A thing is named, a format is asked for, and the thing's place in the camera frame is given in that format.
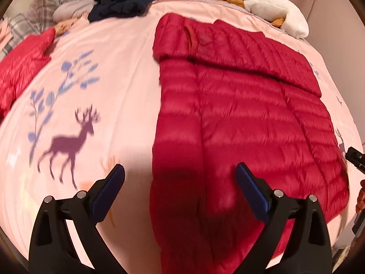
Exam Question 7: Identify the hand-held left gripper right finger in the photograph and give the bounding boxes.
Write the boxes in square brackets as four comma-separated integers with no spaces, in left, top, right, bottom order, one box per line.
[235,162,333,274]

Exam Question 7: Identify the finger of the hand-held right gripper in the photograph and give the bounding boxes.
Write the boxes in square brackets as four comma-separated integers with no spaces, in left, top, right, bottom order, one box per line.
[345,146,365,174]

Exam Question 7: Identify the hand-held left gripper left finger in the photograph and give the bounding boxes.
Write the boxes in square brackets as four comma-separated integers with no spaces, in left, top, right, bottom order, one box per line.
[29,163,126,274]

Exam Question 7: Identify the large red down jacket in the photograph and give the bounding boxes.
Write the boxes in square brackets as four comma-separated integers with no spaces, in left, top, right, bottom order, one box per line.
[149,14,351,274]

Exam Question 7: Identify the pink clothes pile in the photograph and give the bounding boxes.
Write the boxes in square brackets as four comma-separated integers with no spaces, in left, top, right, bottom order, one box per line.
[0,18,12,45]

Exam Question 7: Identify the navy blue clothes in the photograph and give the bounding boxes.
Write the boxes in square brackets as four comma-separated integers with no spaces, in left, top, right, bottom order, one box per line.
[87,0,162,23]

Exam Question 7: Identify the pink deer print duvet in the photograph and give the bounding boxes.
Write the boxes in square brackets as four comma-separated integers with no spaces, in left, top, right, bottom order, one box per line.
[0,1,365,274]

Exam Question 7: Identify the beige curtain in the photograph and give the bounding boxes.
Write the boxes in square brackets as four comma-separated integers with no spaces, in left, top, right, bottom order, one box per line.
[237,0,365,63]

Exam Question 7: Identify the small light red down jacket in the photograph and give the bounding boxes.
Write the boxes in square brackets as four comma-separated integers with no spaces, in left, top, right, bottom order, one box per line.
[0,28,56,117]

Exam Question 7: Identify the small orange plush toy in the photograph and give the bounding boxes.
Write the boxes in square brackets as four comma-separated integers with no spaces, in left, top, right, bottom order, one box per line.
[55,17,86,37]

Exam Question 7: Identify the white goose plush toy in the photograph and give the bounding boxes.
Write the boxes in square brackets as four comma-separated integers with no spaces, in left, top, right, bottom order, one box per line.
[189,0,310,38]

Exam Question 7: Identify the grey hoodie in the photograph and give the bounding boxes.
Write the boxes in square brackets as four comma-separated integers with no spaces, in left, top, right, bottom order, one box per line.
[54,1,94,23]

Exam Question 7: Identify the small plaid pillow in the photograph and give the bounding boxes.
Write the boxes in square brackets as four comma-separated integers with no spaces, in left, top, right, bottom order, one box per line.
[0,14,39,62]

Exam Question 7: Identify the large plaid pillow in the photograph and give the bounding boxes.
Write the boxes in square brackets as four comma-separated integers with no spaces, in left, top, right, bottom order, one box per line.
[27,0,89,32]

